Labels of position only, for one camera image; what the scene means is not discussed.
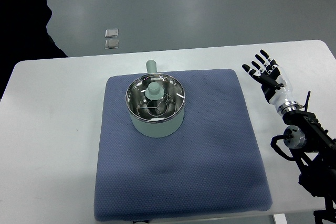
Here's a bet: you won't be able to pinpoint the pale green pot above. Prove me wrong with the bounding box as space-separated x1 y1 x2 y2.
125 60 186 138

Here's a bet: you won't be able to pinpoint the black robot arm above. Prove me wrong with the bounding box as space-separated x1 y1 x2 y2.
270 93 335 223

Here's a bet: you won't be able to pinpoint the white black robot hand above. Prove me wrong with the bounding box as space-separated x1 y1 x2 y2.
242 50 300 116

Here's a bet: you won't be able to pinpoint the upper metal floor plate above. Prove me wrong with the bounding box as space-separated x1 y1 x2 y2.
104 28 119 38

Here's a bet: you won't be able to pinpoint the glass lid with green knob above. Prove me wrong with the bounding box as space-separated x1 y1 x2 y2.
125 73 185 123

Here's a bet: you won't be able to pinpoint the lower metal floor plate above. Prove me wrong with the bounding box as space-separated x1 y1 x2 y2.
104 39 119 49

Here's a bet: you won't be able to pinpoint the blue quilted mat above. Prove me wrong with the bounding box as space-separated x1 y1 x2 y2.
94 69 272 221

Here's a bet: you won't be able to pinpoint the metal floor plate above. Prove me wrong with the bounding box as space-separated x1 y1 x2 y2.
104 39 119 49
104 28 119 38

